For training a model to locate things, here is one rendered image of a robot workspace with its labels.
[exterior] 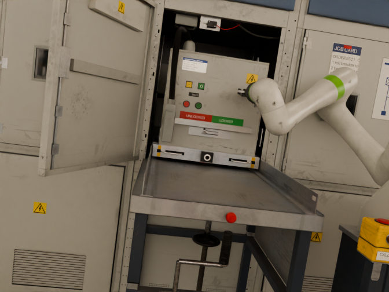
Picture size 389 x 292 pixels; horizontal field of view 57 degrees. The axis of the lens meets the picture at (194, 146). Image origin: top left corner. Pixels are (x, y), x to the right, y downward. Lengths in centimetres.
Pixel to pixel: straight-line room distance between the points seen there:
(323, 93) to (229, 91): 46
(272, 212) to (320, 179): 80
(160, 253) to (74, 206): 49
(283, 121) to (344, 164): 66
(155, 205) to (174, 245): 80
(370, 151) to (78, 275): 149
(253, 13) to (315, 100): 56
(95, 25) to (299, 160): 115
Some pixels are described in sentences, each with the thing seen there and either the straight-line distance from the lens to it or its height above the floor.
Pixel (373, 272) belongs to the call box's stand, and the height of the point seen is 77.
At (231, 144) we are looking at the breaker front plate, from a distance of 180.
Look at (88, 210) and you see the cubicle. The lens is 185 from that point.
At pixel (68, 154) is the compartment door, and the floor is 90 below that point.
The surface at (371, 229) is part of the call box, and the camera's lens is 108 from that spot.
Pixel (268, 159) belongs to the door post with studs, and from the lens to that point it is 185.
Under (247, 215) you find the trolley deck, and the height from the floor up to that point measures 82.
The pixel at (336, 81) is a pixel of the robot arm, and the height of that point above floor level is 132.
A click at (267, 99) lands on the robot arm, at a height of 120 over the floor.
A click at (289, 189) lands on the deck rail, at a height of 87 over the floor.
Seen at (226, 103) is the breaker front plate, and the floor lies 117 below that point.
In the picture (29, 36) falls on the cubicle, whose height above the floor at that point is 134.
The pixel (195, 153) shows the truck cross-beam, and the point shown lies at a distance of 177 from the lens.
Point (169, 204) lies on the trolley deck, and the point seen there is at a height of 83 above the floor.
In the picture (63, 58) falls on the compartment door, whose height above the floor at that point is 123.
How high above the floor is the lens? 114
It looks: 6 degrees down
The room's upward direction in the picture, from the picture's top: 8 degrees clockwise
